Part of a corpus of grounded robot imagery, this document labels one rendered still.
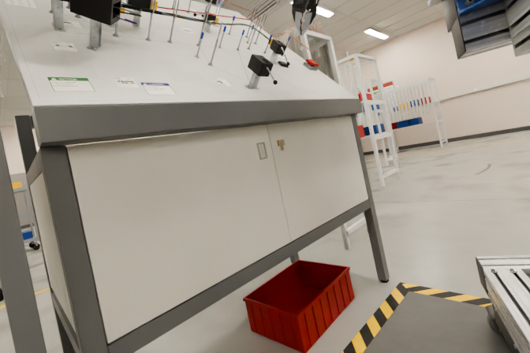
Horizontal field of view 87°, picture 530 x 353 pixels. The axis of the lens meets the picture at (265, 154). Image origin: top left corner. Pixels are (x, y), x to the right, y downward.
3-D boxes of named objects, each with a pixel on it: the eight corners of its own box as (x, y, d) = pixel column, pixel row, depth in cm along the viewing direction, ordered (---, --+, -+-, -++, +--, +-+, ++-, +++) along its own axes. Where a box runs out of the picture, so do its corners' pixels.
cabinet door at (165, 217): (291, 242, 91) (266, 124, 91) (108, 344, 54) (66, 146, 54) (287, 241, 93) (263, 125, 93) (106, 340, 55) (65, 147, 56)
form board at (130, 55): (33, 113, 50) (32, 105, 49) (-23, -49, 100) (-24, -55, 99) (356, 101, 131) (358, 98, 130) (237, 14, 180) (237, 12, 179)
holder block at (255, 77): (263, 102, 87) (275, 73, 81) (241, 82, 93) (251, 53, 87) (273, 102, 90) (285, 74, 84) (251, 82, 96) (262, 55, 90)
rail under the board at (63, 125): (363, 112, 129) (360, 98, 129) (41, 143, 48) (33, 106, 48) (352, 115, 133) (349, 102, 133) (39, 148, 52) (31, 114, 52)
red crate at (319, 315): (356, 297, 123) (349, 266, 123) (305, 356, 95) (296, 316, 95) (304, 286, 143) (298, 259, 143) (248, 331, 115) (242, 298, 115)
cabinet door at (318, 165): (370, 198, 129) (352, 115, 129) (293, 241, 91) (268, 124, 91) (364, 198, 130) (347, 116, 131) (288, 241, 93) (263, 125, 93)
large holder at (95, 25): (46, 25, 73) (42, -37, 65) (117, 49, 78) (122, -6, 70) (31, 31, 68) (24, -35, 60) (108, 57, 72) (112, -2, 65)
